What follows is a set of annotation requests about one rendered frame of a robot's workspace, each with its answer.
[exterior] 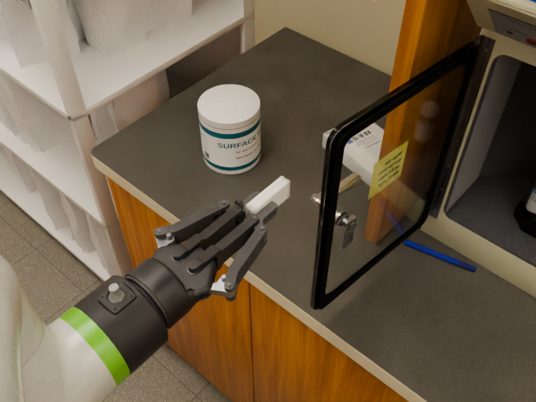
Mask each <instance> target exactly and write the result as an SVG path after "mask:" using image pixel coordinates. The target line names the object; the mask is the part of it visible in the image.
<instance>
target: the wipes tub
mask: <svg viewBox="0 0 536 402"><path fill-rule="evenodd" d="M197 105H198V114H199V127H200V135H201V141H202V148H203V158H204V161H205V163H206V164H207V166H208V167H209V168H211V169H212V170H214V171H216V172H219V173H223V174H229V175H233V174H239V173H243V172H245V171H248V170H250V169H251V168H253V167H254V166H255V165H256V164H257V162H258V161H259V159H260V152H261V112H260V100H259V97H258V95H257V94H256V93H255V92H254V91H253V90H251V89H249V88H247V87H245V86H241V85H219V86H215V87H213V88H211V89H208V90H207V91H206V92H205V93H203V94H202V95H201V97H200V98H199V100H198V104H197Z"/></svg>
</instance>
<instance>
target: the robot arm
mask: <svg viewBox="0 0 536 402"><path fill-rule="evenodd" d="M289 197H290V180H288V179H286V178H285V177H284V176H280V177H279V178H278V179H277V180H275V181H274V182H273V183H272V184H271V185H270V186H269V187H267V188H266V189H265V190H264V191H262V192H261V193H259V192H257V191H256V192H254V193H252V194H251V195H250V196H249V197H247V198H246V199H245V200H243V201H242V200H241V199H236V200H235V201H234V203H235V204H231V203H229V201H228V200H226V199H223V200H220V201H218V202H217V203H214V204H212V205H210V206H209V207H206V208H204V209H202V210H201V211H198V212H196V213H194V214H193V215H190V216H188V217H186V218H185V219H182V220H180V221H178V222H177V223H174V224H172V225H168V226H164V227H157V228H156V229H155V230H154V234H155V237H156V244H157V246H158V249H157V250H156V251H155V253H154V254H153V256H152V258H147V259H145V260H144V261H143V262H142V263H141V264H139V265H138V266H137V267H136V268H134V269H133V270H132V271H130V272H129V273H128V274H126V275H125V276H124V278H123V277H121V276H117V275H113V276H112V277H110V278H109V279H107V280H106V281H105V282H103V283H102V284H101V285H99V286H98V287H97V288H96V289H95V290H93V291H92V292H91V293H90V294H88V295H87V296H85V297H84V298H83V299H81V300H80V301H79V302H78V303H77V304H76V305H74V306H73V307H72V308H70V309H69V310H67V311H66V312H65V313H63V314H62V315H61V316H60V317H59V318H57V319H56V320H55V321H53V322H52V323H50V324H49V325H46V324H45V322H44V321H43V320H42V319H41V317H40V315H39V314H38V312H37V310H36V309H35V308H34V305H33V303H32V302H31V300H30V298H29V296H28V295H27V293H26V291H25V289H24V287H23V285H22V283H21V281H20V279H19V277H18V275H17V274H16V272H15V270H14V268H13V267H12V266H11V265H10V264H9V263H8V261H7V260H6V259H5V258H4V257H2V256H1V255H0V402H102V401H103V400H104V399H105V398H106V397H107V396H108V395H109V394H110V393H111V392H112V391H113V390H114V389H115V388H117V387H118V386H119V385H120V384H121V383H122V382H123V381H124V380H126V379H127V378H128V377H129V376H130V375H131V374H132V373H133V372H135V371H136V370H137V369H138V368H139V367H140V366H141V365H142V364H143V363H144V362H145V361H146V360H147V359H148V358H149V357H151V356H152V355H153V354H154V353H155V352H156V351H157V350H158V349H160V348H161V347H162V346H163V345H164V344H165V343H166V342H167V341H168V329H170V328H171V327H172V326H173V325H174V324H175V323H176V322H178V321H179V320H180V319H181V318H182V317H183V316H185V315H186V314H187V313H188V312H189V311H190V310H191V309H192V307H193V306H194V305H195V304H196V303H197V302H200V301H202V300H205V299H207V298H209V297H210V296H211V295H212V294H214V295H221V296H225V298H226V300H228V301H229V302H232V301H233V300H235V298H236V294H237V290H238V284H239V283H240V282H241V281H242V279H243V277H244V276H245V274H246V273H247V271H248V270H249V269H250V267H251V266H252V264H253V263H254V261H255V259H256V258H257V257H258V255H259V254H260V252H261V251H262V249H263V247H264V246H265V245H266V243H267V227H266V226H265V224H267V223H268V222H269V221H270V220H271V219H272V218H273V217H274V216H275V215H276V214H277V213H278V206H279V205H280V204H282V203H283V202H284V201H285V200H286V199H288V198H289ZM245 218H246V220H244V219H245ZM186 240H187V241H186ZM184 241H186V242H184ZM182 242H184V243H182ZM241 248H242V249H241ZM240 249H241V251H240V252H239V253H238V255H237V257H236V258H235V260H234V261H233V262H232V263H231V265H230V267H229V268H228V271H227V274H223V275H222V276H221V277H220V278H219V280H218V281H217V282H215V275H216V272H217V271H218V270H220V269H221V267H222V266H223V263H224V262H225V261H226V260H228V259H229V258H230V257H231V256H232V255H233V254H235V253H236V252H237V251H238V250H240Z"/></svg>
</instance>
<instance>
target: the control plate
mask: <svg viewBox="0 0 536 402"><path fill-rule="evenodd" d="M487 9H488V8H487ZM488 11H489V14H490V16H491V20H492V21H493V24H494V27H495V30H496V33H499V34H502V35H504V36H507V37H510V38H513V39H514V40H517V41H520V42H522V43H525V44H527V45H531V44H529V43H527V42H526V39H527V38H531V39H533V40H535V41H536V26H533V25H531V24H529V23H526V22H523V21H520V20H518V19H516V18H512V17H510V16H507V15H505V14H501V13H499V12H497V11H494V10H491V9H488ZM506 30H509V31H511V32H512V33H513V34H509V33H507V32H506ZM531 46H533V47H535V48H536V45H531Z"/></svg>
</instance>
